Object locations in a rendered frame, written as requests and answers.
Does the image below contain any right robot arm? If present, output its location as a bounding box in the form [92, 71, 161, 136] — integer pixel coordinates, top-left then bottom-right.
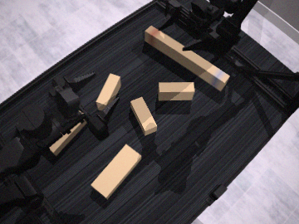
[189, 0, 258, 55]

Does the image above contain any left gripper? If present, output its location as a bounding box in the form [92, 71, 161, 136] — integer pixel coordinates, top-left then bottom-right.
[49, 72, 120, 141]

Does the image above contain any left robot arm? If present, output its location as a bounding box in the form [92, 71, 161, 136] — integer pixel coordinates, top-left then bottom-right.
[0, 85, 82, 215]

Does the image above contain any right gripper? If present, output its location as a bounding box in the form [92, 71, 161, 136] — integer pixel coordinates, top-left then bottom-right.
[158, 0, 221, 53]

